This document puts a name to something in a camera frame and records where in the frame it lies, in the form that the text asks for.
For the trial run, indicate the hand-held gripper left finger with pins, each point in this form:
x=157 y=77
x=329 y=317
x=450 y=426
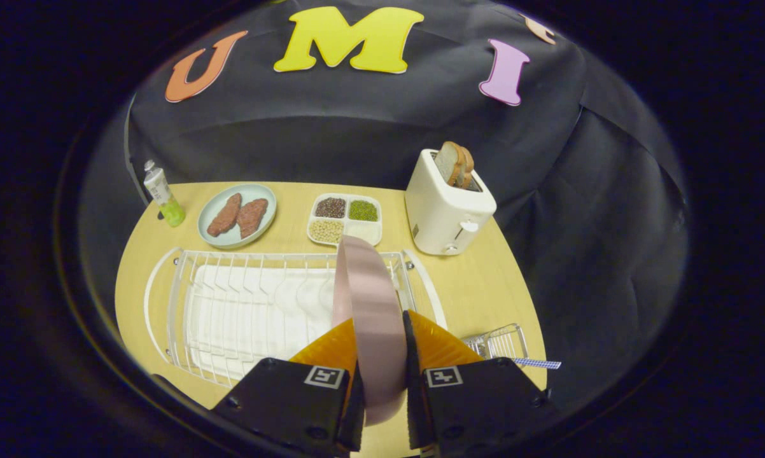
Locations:
x=280 y=401

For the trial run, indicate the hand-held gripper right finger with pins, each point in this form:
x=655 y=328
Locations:
x=478 y=407

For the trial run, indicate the pink plate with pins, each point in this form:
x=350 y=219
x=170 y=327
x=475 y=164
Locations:
x=373 y=318

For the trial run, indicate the light blue plate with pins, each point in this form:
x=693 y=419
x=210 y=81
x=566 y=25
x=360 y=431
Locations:
x=249 y=192

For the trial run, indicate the brown meat patty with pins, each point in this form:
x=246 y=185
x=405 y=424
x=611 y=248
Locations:
x=224 y=215
x=252 y=216

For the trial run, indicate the white divided tray of beans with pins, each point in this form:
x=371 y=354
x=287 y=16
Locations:
x=346 y=219

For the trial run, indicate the white toaster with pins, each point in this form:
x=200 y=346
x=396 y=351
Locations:
x=440 y=216

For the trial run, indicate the clear bottle with green liquid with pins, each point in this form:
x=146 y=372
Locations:
x=166 y=197

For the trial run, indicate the black backdrop cloth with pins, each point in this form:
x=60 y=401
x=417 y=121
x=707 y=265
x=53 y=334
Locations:
x=357 y=133

